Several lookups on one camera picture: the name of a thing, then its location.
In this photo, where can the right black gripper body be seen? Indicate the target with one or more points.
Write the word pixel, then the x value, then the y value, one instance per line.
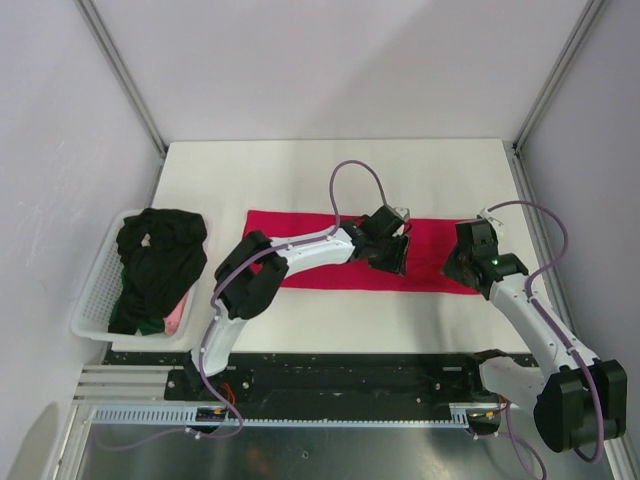
pixel 455 265

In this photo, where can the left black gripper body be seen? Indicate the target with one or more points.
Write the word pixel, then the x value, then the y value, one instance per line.
pixel 389 254

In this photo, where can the red t shirt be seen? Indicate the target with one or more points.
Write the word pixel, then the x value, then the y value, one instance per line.
pixel 432 240

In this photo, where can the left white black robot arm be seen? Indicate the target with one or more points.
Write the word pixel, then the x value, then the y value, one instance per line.
pixel 248 280

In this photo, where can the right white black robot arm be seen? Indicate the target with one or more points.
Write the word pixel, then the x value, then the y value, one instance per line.
pixel 554 347

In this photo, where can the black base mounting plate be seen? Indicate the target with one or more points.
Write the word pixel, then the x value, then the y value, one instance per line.
pixel 358 407

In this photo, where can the black t shirt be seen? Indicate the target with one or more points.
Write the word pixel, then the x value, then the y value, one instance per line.
pixel 162 254

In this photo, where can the pink garment in basket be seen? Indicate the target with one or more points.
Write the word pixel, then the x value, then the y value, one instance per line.
pixel 173 321

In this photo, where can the green garment in basket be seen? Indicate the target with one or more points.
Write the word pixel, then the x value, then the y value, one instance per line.
pixel 119 324

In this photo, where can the white plastic laundry basket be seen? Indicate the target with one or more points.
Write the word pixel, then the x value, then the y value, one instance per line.
pixel 102 289

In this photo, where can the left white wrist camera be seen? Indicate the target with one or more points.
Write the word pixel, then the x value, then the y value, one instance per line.
pixel 404 215

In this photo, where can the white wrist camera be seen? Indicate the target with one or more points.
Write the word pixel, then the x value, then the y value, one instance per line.
pixel 404 215
pixel 496 224

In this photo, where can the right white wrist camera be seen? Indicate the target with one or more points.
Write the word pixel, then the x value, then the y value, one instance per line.
pixel 496 224

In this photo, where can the white slotted cable duct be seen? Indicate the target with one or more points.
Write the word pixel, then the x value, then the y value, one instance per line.
pixel 454 416

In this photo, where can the right aluminium frame post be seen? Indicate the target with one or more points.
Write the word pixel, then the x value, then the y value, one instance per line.
pixel 576 41

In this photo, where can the aluminium frame post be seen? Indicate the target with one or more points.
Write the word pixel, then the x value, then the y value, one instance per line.
pixel 576 41
pixel 114 59

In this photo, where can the left aluminium frame post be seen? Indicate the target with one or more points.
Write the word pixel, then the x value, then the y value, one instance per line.
pixel 114 59

